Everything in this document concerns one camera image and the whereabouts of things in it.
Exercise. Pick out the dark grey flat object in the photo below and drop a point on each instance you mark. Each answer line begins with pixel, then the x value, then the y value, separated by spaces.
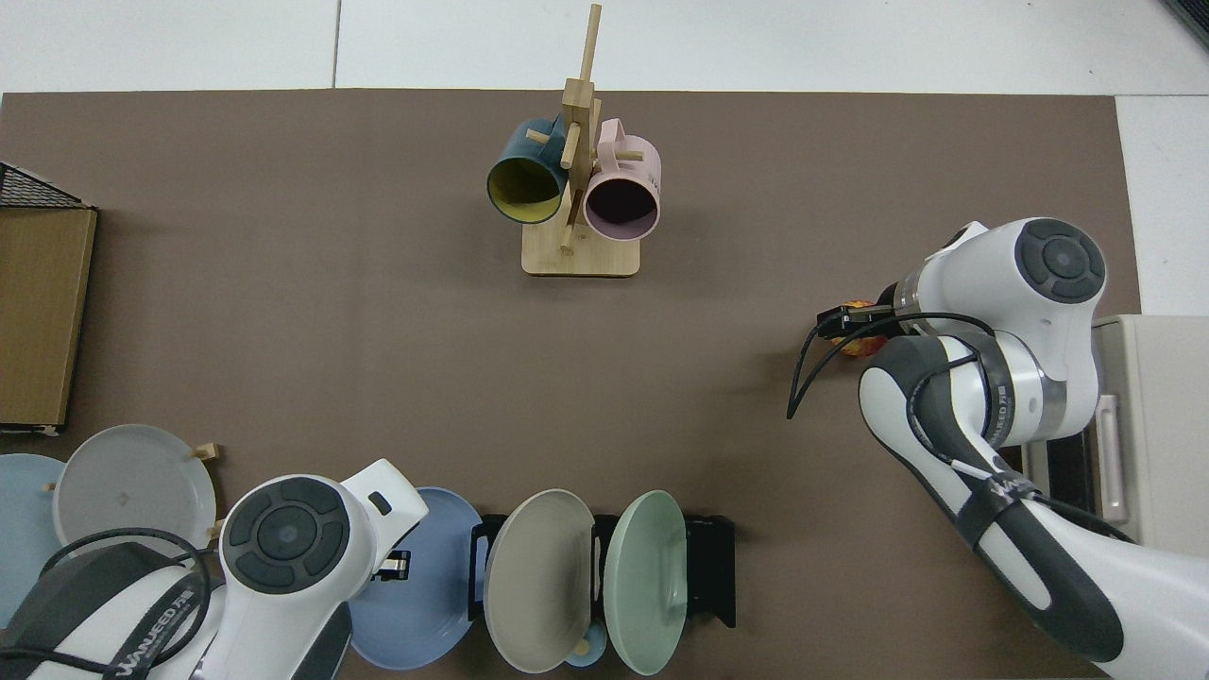
pixel 1192 14

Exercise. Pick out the light blue plate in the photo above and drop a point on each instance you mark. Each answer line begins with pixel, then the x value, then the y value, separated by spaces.
pixel 24 529

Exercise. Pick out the beige plate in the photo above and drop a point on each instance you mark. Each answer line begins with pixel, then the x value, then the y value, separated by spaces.
pixel 534 586

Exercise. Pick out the grey plate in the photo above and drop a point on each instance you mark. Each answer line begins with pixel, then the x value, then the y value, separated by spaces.
pixel 132 482

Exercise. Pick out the red yellow apple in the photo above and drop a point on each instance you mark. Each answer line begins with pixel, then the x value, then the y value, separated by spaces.
pixel 859 348

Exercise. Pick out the small blue round thing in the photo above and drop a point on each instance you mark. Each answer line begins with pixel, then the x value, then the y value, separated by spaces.
pixel 590 654

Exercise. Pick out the pale green plate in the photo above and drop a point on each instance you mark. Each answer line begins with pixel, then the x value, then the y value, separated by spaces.
pixel 647 586

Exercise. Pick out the pink cup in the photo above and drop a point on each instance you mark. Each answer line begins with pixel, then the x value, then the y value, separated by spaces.
pixel 642 170

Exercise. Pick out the wooden cup stand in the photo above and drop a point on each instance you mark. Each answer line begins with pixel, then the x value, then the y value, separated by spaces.
pixel 581 255

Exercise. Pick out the black dish rack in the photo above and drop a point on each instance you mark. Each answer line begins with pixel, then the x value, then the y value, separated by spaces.
pixel 713 567

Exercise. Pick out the wooden plate rack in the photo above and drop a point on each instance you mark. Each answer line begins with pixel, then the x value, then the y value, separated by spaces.
pixel 206 451

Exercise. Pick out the dark blue cup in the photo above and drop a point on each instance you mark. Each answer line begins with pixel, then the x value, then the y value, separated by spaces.
pixel 519 146

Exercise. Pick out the pale toaster oven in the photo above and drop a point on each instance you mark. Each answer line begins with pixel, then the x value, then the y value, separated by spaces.
pixel 1162 425

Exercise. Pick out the brown table cloth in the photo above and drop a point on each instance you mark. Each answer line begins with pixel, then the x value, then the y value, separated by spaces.
pixel 378 331

